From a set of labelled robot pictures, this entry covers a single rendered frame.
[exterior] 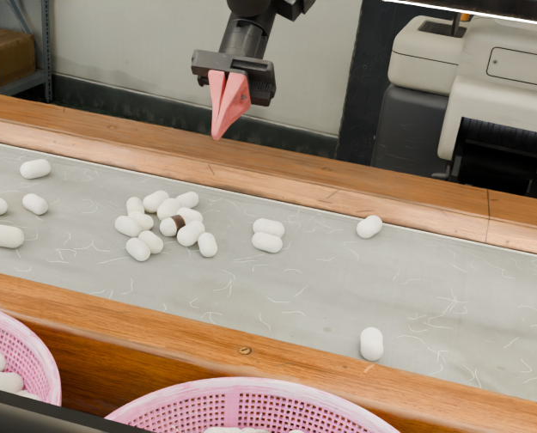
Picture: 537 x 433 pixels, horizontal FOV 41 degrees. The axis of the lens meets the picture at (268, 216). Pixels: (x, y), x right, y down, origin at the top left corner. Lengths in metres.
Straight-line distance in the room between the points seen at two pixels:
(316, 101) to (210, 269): 2.21
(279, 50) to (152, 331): 2.37
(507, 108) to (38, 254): 0.84
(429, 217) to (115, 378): 0.44
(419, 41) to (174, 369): 1.14
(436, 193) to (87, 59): 2.56
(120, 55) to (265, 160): 2.33
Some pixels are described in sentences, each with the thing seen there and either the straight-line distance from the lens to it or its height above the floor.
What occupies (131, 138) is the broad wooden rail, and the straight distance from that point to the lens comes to 0.97.
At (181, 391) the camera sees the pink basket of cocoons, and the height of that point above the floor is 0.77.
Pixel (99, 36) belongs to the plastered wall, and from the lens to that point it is 3.26.
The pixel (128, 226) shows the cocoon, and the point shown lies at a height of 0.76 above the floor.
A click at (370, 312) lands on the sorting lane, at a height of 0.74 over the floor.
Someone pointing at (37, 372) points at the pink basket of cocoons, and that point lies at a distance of 0.59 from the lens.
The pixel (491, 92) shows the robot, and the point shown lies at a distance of 1.30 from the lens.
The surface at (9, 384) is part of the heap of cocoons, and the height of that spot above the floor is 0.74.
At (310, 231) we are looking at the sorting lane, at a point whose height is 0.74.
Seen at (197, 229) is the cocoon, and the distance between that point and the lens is 0.77.
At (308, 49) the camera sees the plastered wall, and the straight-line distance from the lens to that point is 2.87.
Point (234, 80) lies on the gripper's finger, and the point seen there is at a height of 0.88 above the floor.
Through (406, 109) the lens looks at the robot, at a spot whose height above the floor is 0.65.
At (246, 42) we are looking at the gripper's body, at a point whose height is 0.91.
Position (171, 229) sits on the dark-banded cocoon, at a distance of 0.77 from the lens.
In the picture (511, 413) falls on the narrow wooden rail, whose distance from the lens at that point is 0.60.
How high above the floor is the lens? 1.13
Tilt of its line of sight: 27 degrees down
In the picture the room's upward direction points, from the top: 7 degrees clockwise
